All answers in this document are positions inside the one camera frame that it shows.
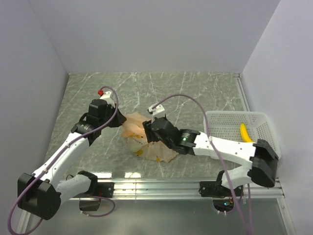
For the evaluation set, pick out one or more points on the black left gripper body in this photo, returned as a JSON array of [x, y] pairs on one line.
[[110, 112]]

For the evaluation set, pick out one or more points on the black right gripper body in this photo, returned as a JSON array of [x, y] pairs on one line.
[[147, 126]]

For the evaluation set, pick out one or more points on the orange translucent plastic bag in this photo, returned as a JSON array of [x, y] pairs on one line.
[[135, 140]]

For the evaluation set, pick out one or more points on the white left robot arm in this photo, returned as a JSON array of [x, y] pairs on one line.
[[42, 192]]

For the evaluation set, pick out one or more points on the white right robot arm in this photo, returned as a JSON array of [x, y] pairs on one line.
[[258, 162]]

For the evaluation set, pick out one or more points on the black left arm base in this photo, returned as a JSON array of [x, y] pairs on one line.
[[91, 201]]

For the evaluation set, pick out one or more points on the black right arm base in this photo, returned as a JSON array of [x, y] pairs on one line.
[[222, 198]]

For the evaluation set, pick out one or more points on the white perforated plastic basket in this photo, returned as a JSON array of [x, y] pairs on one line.
[[233, 125]]

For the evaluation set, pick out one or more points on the yellow banana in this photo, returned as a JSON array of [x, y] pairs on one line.
[[244, 134]]

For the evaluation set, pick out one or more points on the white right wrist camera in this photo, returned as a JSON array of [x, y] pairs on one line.
[[157, 112]]

